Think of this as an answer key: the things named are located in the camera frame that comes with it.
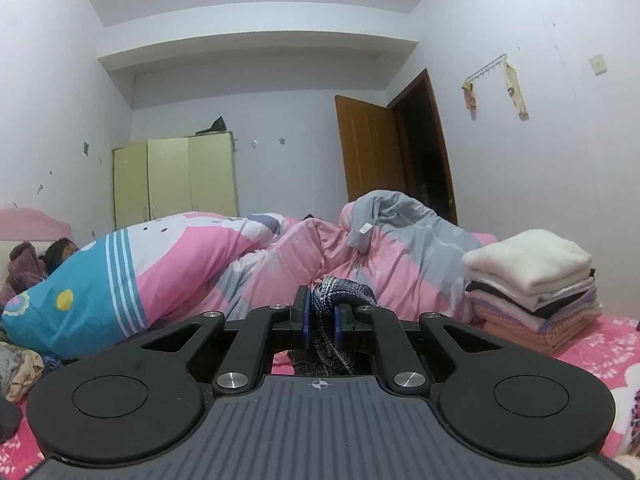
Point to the pale yellow wardrobe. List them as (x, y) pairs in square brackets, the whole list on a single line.
[(170, 180)]

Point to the mauve cloth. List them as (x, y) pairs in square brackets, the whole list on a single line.
[(25, 265)]

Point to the pink floral bed sheet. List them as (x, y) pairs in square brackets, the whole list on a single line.
[(600, 355)]

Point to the black white plaid garment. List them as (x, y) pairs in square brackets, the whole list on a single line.
[(327, 300)]

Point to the cream wall switch plate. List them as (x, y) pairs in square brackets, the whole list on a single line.
[(598, 65)]

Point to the brown wooden door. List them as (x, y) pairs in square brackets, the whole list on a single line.
[(370, 150)]

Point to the pink grey blue quilt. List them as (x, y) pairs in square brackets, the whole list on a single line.
[(200, 260)]

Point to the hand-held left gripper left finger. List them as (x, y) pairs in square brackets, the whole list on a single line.
[(303, 320)]

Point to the dark object on wardrobe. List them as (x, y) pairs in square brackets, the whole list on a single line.
[(215, 126)]

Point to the wall hook rack with cloths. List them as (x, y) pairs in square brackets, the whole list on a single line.
[(515, 90)]

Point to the tan cloth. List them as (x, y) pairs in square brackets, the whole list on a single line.
[(27, 377)]

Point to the navy cloth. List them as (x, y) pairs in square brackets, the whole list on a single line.
[(52, 364)]

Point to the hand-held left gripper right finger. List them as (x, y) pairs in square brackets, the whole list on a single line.
[(339, 326)]

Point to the orange hanging cloth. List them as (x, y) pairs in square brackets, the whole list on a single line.
[(470, 100)]

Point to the dark grey cloth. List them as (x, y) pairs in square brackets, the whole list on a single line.
[(9, 420)]

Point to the stack of folded clothes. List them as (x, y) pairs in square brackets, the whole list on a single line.
[(530, 260)]

